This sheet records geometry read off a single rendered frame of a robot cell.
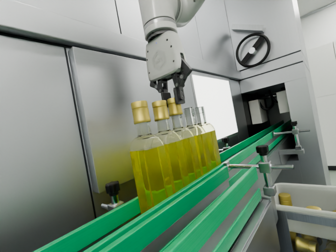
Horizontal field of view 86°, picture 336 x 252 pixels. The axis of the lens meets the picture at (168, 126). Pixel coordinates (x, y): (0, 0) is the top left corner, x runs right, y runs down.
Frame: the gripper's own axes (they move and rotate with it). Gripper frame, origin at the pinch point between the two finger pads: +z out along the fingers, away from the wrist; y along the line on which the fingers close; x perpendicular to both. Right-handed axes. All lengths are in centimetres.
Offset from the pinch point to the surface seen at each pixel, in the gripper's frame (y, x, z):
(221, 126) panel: -12, 51, 12
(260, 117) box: -7, 109, 13
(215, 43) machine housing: -14, 69, -37
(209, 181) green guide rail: 6.3, -0.3, 21.2
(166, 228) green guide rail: 6.1, -16.2, 23.5
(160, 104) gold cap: 1.5, -6.9, 1.9
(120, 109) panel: -12.0, -7.9, 0.3
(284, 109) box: 9, 107, 10
